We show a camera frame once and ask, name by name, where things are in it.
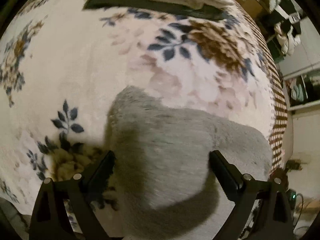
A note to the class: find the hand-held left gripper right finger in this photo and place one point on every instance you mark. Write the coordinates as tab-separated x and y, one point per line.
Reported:
225	175

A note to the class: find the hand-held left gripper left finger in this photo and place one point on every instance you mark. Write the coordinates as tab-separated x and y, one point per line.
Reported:
100	177

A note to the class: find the grey fluffy towel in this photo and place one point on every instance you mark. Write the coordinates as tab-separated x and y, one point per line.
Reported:
170	150

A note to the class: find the brown checkered bed sheet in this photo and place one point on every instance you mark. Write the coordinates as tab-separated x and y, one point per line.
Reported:
280	110

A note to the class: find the floral bed blanket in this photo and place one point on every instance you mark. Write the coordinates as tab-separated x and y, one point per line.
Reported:
87	67

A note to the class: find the white puffy jacket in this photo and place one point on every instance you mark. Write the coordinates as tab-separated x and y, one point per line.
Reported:
285	40

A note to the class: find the white wardrobe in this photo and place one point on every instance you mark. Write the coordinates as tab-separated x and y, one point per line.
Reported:
307	50

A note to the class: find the large cardboard box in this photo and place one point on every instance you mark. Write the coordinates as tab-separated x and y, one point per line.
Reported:
247	2

